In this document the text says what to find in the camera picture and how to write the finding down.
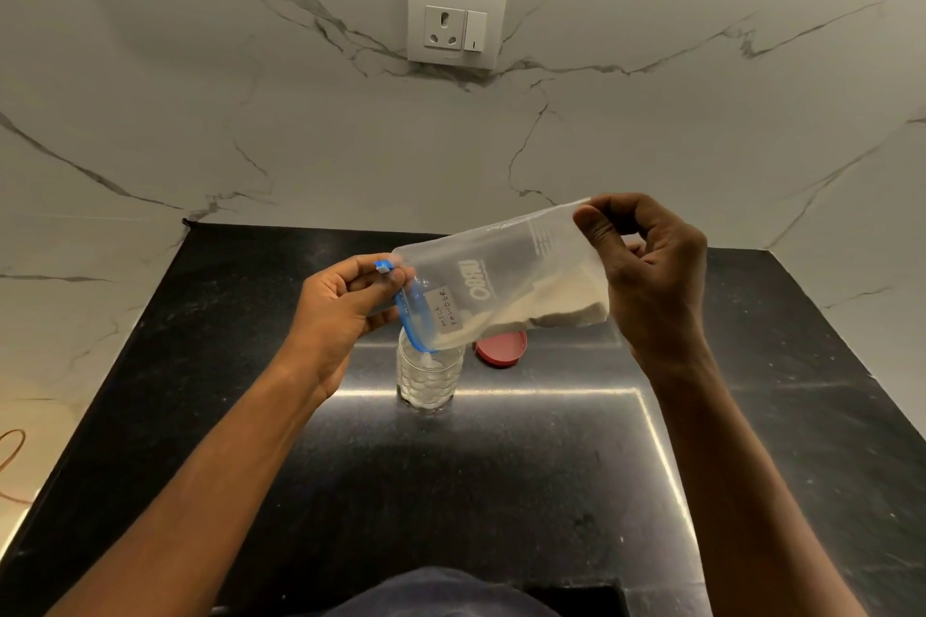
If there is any white powder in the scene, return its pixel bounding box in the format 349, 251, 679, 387
463, 273, 611, 350

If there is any white wall socket with switch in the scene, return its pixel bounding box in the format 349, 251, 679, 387
407, 0, 508, 71

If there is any person's right forearm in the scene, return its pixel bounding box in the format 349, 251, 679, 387
637, 340, 869, 617

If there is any clear glass jar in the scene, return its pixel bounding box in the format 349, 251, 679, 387
396, 326, 466, 412

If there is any red jar lid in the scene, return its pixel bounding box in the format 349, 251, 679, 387
474, 330, 530, 369

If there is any person's left forearm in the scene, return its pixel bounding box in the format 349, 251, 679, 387
43, 352, 332, 617

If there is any clear zip bag blue seal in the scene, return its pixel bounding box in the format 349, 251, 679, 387
372, 199, 612, 356

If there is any person's left hand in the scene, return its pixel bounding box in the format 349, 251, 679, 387
278, 254, 418, 408

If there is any orange cable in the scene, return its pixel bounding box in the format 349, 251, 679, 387
0, 429, 31, 506

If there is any person's right hand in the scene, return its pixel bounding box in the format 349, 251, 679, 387
573, 193, 714, 379

